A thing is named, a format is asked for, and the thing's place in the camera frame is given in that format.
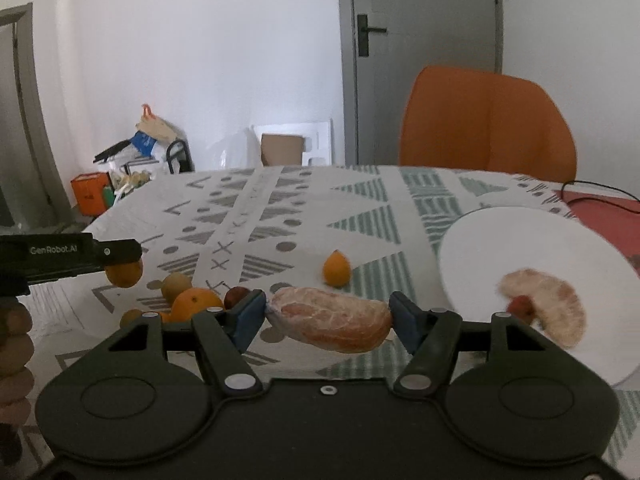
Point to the small red fruit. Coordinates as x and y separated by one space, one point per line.
520 307

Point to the grey door frame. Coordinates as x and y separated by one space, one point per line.
27 110

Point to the peeled pomelo segment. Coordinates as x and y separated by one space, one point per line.
555 305
330 320

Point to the white foam packaging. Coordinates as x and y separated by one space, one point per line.
317 140

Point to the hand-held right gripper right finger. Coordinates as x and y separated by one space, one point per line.
406 321

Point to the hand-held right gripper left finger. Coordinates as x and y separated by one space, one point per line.
249 319

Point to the white plate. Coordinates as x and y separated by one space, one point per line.
480 245

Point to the tan round fruit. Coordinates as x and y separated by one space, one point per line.
131 317

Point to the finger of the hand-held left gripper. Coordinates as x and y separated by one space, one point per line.
122 251

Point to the person's left hand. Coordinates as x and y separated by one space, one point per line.
14 360

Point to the dark red round fruit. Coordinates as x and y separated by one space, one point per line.
234 297

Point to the brown cardboard box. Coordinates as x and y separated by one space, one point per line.
281 150

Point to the grey door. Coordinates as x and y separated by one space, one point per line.
425 10

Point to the orange chair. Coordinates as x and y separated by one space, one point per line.
480 120

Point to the patterned white tablecloth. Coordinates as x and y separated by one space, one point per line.
300 210

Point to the yellow-green round fruit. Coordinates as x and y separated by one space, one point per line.
175 285

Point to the black flat object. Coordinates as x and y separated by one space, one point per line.
111 151

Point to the orange box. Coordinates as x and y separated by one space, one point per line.
89 192

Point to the blue and white bag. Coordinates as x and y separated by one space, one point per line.
144 142

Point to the black metal frame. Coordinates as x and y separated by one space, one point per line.
170 152

